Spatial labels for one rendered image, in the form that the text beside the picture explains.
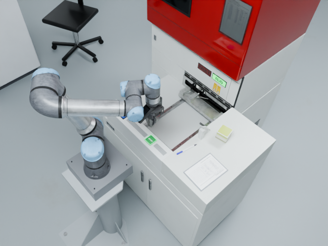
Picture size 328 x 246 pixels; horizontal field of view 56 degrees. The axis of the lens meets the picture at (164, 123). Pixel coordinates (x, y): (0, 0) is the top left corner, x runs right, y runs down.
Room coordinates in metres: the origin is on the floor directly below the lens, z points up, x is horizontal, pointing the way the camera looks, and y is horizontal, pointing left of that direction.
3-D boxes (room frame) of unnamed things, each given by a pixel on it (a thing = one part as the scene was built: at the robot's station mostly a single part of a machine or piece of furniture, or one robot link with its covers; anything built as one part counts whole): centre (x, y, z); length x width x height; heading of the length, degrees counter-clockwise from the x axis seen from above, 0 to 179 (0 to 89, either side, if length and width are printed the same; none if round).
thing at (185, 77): (1.50, -0.28, 0.89); 0.44 x 0.02 x 0.10; 45
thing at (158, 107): (1.06, 0.06, 1.25); 0.09 x 0.08 x 0.12; 135
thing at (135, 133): (1.13, 0.16, 0.89); 0.55 x 0.09 x 0.14; 45
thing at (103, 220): (0.79, 0.44, 0.41); 0.51 x 0.44 x 0.82; 136
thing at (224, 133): (1.09, -0.36, 1.00); 0.07 x 0.07 x 0.07; 57
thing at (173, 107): (1.39, -0.01, 0.84); 0.50 x 0.02 x 0.03; 135
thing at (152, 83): (1.05, 0.07, 1.41); 0.09 x 0.08 x 0.11; 102
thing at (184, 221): (1.21, -0.12, 0.41); 0.96 x 0.64 x 0.82; 45
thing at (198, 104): (1.43, -0.25, 0.87); 0.36 x 0.08 x 0.03; 45
